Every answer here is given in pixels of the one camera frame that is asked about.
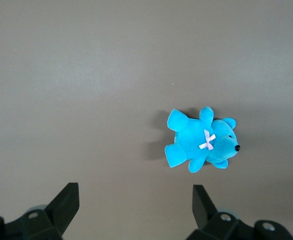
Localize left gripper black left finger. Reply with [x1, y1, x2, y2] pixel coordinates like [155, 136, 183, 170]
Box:
[0, 182, 80, 240]

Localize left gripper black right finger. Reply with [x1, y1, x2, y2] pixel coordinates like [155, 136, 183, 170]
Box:
[186, 184, 293, 240]

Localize blue teddy bear plush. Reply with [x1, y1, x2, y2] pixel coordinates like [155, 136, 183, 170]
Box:
[164, 106, 242, 174]

